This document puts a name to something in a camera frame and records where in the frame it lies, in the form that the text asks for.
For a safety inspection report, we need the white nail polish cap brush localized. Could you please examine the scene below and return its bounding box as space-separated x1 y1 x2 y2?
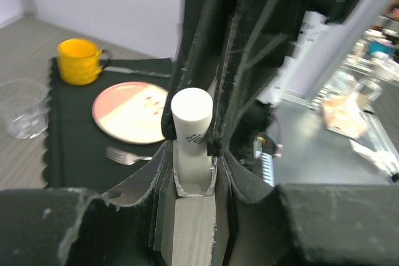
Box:
171 88 213 156

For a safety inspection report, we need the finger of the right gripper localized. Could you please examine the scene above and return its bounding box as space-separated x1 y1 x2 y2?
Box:
160 0 228 141
207 0 309 157

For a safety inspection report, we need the yellow mug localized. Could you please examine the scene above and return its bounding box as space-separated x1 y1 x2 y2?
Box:
57 38 113 86

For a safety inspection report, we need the clear plastic cup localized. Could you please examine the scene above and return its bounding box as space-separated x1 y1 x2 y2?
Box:
1 79 49 140

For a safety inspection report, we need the white nail polish bottle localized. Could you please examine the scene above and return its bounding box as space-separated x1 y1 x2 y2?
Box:
173 140 217 197

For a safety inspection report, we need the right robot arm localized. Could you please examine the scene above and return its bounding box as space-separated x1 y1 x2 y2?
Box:
170 0 360 164

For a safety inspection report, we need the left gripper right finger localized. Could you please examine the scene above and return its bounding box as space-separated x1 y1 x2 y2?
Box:
214 153 398 265

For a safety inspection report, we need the black scalloped placemat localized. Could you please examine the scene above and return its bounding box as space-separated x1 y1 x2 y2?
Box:
42 58 170 193

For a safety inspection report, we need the pink cream plate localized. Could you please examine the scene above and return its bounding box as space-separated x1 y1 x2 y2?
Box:
92 82 168 145

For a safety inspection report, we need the silver knife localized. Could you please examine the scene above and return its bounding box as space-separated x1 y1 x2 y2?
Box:
102 66 171 78

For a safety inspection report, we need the silver fork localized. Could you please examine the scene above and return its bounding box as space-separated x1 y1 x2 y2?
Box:
105 147 152 166

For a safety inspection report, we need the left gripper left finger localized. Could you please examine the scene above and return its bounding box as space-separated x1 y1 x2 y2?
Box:
1 141 173 265

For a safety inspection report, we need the white cable duct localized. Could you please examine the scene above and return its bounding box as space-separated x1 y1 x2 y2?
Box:
260 153 275 187

